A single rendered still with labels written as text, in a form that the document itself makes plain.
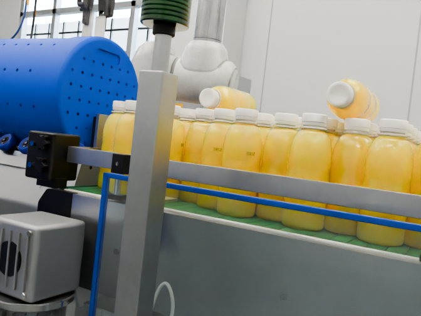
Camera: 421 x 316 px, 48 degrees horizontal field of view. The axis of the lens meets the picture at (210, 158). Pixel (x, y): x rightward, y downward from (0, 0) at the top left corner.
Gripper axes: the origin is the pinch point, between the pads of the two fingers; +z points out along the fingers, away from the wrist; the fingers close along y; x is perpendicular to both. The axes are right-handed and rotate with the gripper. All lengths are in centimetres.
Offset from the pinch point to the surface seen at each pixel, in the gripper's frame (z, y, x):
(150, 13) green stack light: 10, 44, 51
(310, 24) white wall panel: -72, -266, -33
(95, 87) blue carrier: 16.0, 8.4, 10.4
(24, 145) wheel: 31.0, 16.4, -2.0
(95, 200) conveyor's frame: 38, 28, 31
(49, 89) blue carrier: 18.1, 19.6, 7.9
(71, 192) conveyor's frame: 37, 28, 26
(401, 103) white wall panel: -15, -258, 42
